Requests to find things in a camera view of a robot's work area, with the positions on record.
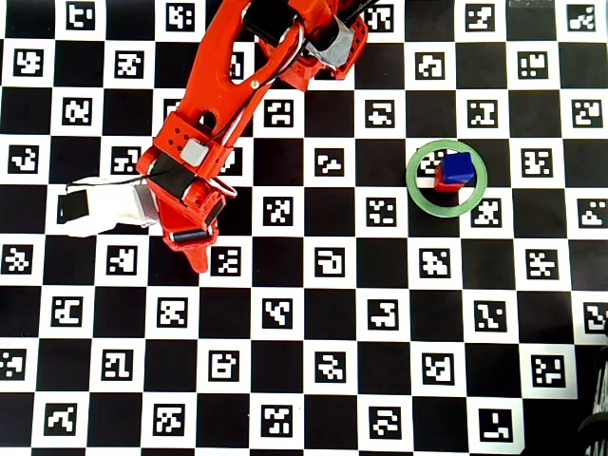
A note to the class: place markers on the red gripper black motor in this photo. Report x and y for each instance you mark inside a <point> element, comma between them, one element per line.
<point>188,236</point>

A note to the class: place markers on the red cube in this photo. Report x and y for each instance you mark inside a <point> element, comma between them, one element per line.
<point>444,186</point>

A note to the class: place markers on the blue cube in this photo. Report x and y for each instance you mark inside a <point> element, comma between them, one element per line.
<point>456,167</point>

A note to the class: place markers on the red robot arm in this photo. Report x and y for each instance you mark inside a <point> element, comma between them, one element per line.
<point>218,62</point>

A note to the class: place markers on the red robot base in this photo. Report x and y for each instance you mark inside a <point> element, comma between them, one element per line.
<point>299,76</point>

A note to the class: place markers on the black white marker checkerboard mat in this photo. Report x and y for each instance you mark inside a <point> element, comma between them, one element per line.
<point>119,313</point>

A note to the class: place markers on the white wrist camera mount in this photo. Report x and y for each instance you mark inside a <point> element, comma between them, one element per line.
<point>109,209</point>

